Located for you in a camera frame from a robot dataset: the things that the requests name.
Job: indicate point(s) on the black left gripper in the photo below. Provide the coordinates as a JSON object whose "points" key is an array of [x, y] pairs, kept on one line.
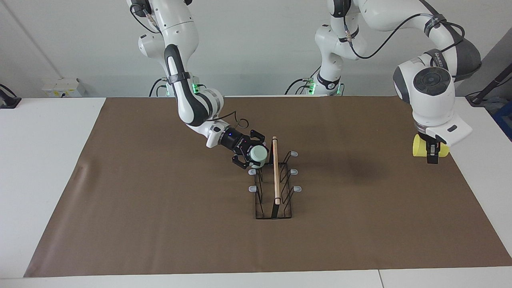
{"points": [[434, 140]]}

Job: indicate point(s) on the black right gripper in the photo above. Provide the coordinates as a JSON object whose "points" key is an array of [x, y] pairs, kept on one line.
{"points": [[236, 142]]}

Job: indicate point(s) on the pale green plastic cup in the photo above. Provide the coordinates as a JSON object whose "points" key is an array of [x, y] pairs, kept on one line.
{"points": [[259, 155]]}

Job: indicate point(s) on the yellow plastic cup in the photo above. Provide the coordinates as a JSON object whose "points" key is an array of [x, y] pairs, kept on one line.
{"points": [[419, 146]]}

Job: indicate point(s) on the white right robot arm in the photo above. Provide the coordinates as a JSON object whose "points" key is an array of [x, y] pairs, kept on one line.
{"points": [[190, 104]]}

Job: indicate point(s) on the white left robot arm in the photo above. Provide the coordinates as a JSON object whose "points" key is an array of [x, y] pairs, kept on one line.
{"points": [[434, 92]]}

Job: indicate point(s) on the blue crate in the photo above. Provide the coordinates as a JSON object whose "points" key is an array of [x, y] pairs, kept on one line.
{"points": [[504, 122]]}

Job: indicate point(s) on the black angled stand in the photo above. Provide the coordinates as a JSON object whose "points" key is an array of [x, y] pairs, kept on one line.
{"points": [[490, 86]]}

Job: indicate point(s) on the brown paper table mat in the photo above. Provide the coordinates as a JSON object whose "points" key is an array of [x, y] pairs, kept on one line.
{"points": [[160, 232]]}

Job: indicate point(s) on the black desk clamp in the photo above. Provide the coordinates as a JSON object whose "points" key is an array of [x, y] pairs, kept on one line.
{"points": [[7, 102]]}

